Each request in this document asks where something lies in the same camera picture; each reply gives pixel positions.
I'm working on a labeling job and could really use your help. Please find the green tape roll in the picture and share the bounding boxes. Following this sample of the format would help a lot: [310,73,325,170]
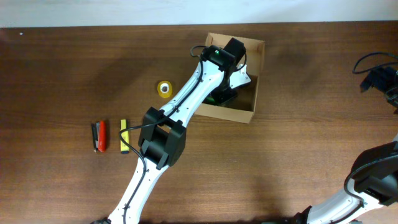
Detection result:
[203,97,216,105]

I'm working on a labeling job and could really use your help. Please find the brown cardboard box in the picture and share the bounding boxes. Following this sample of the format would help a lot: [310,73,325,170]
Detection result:
[195,37,265,123]

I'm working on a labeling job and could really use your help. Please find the small yellow tape roll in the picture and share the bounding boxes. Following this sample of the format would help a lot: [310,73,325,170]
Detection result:
[157,80,172,98]

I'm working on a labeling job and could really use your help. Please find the yellow highlighter pen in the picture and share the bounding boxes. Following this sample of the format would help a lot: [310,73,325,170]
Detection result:
[120,119,129,154]

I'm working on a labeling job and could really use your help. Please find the red black stapler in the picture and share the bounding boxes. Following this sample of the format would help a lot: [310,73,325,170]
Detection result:
[91,120,106,152]

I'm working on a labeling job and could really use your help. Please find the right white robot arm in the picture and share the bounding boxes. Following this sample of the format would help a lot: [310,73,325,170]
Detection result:
[290,138,397,224]

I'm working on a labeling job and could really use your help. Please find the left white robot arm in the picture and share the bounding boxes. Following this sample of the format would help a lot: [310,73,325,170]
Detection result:
[99,38,251,224]

